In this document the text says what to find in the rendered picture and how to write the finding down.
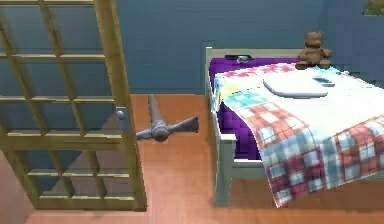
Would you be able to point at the framed wall picture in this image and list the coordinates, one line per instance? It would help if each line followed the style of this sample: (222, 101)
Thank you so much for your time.
(373, 6)

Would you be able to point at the grey wooden bed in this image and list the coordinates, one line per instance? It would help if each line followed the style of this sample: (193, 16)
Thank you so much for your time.
(230, 133)

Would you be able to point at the red blue patchwork quilt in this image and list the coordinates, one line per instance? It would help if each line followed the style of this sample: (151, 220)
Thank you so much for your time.
(300, 140)

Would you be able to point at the black flat device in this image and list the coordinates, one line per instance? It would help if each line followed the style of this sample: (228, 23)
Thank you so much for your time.
(240, 58)

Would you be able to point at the brown teddy bear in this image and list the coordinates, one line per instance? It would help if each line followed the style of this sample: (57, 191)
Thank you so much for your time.
(313, 50)

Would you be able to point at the wooden lattice room door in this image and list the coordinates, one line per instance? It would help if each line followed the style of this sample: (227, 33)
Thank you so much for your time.
(113, 66)

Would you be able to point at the small grey phone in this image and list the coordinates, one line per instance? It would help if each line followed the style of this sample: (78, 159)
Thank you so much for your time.
(323, 81)

